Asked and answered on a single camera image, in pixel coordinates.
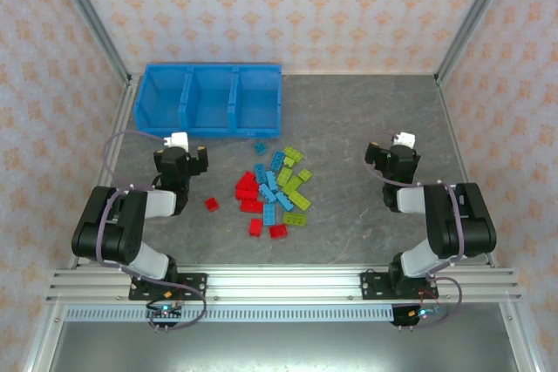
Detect blue plastic bin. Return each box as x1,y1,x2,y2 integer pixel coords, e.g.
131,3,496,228
180,64,239,136
229,64,284,140
133,63,193,133

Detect left controller circuit board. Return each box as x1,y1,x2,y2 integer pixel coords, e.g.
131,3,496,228
146,301,182,329

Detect controller circuit board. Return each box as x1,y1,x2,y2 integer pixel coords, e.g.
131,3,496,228
146,301,182,329
391,301,442,329

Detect right controller circuit board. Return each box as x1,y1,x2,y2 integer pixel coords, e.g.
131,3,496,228
391,301,442,329

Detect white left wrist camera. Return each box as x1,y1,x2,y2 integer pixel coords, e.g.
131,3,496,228
164,132,191,152

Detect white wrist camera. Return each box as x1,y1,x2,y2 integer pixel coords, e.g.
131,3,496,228
164,132,191,152
391,131,418,149

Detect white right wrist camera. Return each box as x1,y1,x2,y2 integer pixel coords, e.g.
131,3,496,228
391,131,418,149

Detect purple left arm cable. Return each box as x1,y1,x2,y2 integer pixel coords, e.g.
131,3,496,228
94,130,208,333

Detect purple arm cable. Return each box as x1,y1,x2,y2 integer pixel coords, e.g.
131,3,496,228
364,130,463,329
94,130,208,333

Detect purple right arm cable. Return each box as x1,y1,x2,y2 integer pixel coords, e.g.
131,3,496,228
364,130,463,329

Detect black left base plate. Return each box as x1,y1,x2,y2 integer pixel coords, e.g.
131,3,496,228
128,273,208,301

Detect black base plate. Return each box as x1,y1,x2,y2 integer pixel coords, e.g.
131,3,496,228
128,273,208,301
359,270,437,301

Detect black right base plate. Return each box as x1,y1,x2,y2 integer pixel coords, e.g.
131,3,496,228
359,270,437,301

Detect aluminium mounting rail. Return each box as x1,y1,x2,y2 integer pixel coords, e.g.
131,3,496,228
45,264,522,303

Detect aluminium frame post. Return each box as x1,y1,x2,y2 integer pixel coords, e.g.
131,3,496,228
434,0,522,85
46,0,133,82

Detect grey slotted cable duct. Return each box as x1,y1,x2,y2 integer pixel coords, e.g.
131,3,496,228
65,305,396,323

